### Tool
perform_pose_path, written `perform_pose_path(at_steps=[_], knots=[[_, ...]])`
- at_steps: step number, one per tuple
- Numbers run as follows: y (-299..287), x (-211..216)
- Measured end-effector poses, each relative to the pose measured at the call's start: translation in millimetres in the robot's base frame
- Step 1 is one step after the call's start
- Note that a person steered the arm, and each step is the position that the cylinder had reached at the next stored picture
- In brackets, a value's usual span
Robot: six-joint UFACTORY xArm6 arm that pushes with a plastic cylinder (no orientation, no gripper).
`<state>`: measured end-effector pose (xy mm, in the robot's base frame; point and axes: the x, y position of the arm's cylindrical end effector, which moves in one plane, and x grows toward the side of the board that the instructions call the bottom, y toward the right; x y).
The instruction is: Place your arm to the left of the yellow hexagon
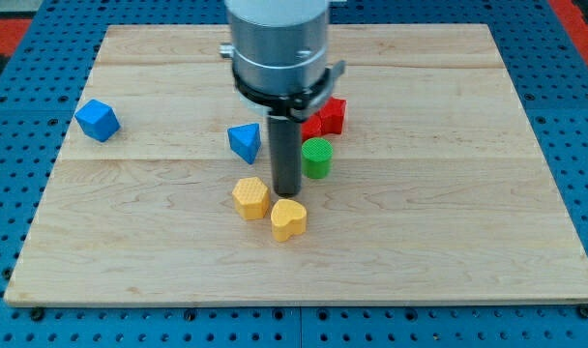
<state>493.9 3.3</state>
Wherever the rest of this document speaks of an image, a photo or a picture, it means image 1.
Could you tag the blue triangle block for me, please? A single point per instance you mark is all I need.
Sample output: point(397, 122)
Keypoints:
point(245, 141)

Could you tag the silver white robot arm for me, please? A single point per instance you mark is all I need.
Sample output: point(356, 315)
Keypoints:
point(278, 52)

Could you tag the wooden board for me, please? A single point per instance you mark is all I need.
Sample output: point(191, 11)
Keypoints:
point(438, 193)

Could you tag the blue cube block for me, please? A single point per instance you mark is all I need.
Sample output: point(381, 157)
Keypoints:
point(97, 120)

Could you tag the yellow heart block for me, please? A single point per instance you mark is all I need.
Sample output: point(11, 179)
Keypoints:
point(288, 218)

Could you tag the red block behind rod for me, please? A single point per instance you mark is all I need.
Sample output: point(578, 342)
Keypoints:
point(311, 128)

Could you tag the yellow hexagon block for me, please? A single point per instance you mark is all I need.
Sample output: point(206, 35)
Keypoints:
point(251, 198)

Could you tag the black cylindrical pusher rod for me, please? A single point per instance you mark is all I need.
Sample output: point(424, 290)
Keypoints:
point(285, 156)

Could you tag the red star block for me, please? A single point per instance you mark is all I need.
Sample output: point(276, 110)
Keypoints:
point(332, 116)

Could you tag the green cylinder block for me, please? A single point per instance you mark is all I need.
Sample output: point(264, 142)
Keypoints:
point(317, 154)

